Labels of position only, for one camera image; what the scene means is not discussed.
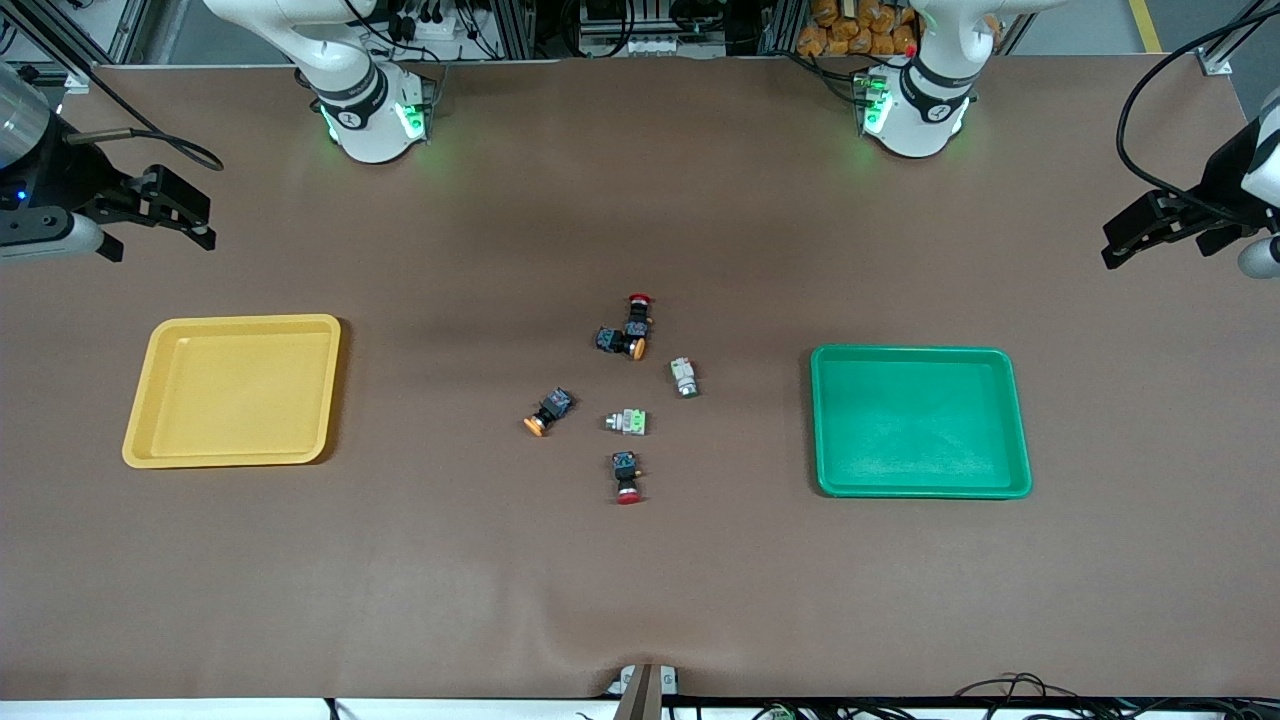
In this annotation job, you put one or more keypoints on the metal table clamp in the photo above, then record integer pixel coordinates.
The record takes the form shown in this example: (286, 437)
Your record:
(640, 690)

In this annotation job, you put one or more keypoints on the yellow plastic tray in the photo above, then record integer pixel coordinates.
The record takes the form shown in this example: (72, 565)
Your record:
(235, 390)

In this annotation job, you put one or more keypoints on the white power strip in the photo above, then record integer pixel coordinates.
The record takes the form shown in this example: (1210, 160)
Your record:
(655, 45)

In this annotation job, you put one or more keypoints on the yellow mushroom push button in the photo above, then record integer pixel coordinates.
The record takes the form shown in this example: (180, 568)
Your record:
(608, 341)
(553, 406)

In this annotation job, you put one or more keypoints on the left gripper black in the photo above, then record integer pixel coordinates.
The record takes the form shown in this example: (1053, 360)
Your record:
(1222, 180)

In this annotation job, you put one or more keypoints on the red mushroom push button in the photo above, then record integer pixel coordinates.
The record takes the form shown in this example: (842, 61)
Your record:
(639, 316)
(626, 470)

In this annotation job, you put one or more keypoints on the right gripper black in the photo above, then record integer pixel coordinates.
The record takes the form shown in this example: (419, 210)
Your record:
(68, 176)

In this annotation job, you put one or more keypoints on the brown table mat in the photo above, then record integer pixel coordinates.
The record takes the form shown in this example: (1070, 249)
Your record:
(640, 580)

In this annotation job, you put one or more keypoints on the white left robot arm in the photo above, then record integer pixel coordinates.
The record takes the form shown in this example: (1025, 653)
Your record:
(920, 130)

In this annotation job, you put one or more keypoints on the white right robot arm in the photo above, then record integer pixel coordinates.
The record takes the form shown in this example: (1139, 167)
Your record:
(365, 130)

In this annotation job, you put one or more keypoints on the green white push button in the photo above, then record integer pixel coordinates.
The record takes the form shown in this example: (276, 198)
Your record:
(684, 378)
(628, 422)

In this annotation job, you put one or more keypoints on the green plastic tray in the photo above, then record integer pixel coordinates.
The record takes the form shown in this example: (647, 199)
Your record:
(920, 420)

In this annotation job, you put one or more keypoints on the pile of orange bread rolls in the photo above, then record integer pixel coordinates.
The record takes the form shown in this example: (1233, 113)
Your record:
(855, 30)

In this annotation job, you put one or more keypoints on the aluminium frame profile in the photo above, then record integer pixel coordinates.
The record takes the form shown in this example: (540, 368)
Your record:
(1215, 62)
(130, 30)

